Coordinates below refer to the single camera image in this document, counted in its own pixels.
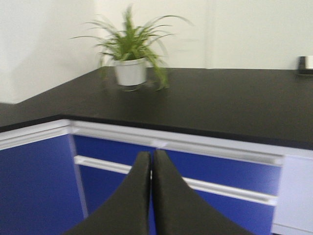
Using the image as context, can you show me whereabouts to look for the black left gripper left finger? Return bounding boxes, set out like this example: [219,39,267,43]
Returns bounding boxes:
[64,152,151,235]

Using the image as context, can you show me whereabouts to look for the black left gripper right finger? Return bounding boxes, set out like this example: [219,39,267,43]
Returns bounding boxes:
[152,150,249,235]

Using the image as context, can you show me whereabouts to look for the blue corner cabinet drawers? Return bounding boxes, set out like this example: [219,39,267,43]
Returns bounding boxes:
[0,120,281,235]

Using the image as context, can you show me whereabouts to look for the green potted plant white pot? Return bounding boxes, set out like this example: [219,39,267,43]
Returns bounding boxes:
[70,4,194,93]

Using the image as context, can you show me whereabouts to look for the black white power socket box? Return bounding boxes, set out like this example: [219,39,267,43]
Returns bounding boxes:
[297,55,313,75]

